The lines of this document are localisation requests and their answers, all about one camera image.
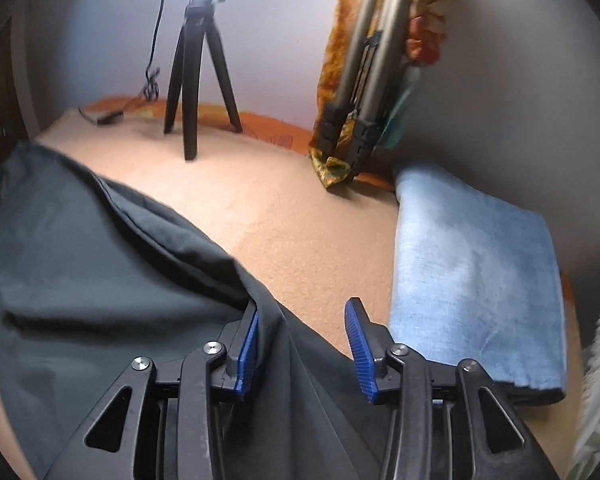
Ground small grey adapter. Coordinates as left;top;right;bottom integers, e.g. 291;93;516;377
78;105;126;126

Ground folded chair with orange cloth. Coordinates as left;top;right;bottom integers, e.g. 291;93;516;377
307;0;451;191

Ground folded blue jeans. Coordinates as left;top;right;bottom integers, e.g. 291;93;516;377
389;162;567;407

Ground black pants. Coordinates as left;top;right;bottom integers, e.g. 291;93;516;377
0;142;406;480

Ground tan blanket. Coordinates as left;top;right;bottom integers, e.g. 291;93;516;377
0;105;596;480

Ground small black tripod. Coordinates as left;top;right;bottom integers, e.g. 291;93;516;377
162;0;243;162

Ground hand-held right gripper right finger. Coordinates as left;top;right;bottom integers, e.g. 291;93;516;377
344;297;561;480

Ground orange bed sheet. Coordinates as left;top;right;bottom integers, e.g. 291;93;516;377
87;95;397;193

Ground large grey folded tripod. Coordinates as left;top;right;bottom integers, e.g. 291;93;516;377
312;0;421;181

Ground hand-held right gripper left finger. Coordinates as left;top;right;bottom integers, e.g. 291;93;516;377
45;305;261;480

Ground black cable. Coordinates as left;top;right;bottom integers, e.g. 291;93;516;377
142;0;173;102

